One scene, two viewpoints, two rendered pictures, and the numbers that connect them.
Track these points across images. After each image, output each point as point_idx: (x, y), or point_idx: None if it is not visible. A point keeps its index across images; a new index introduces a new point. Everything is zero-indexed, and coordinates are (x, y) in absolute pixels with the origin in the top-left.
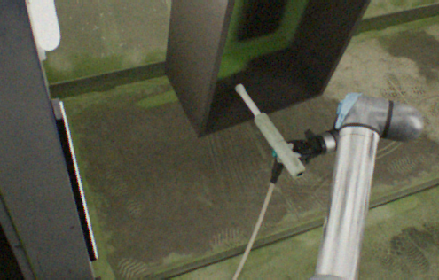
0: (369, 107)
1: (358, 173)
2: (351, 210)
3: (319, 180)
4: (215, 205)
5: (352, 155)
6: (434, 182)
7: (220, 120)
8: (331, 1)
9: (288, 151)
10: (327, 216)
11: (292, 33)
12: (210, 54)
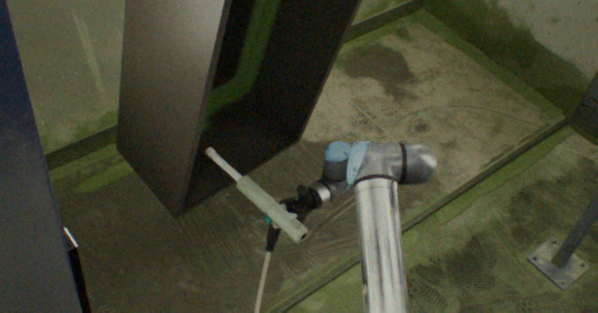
0: (381, 155)
1: (388, 229)
2: (391, 271)
3: (309, 234)
4: (201, 289)
5: (377, 211)
6: (429, 209)
7: (195, 192)
8: (298, 36)
9: (285, 214)
10: (365, 283)
11: (251, 77)
12: (188, 125)
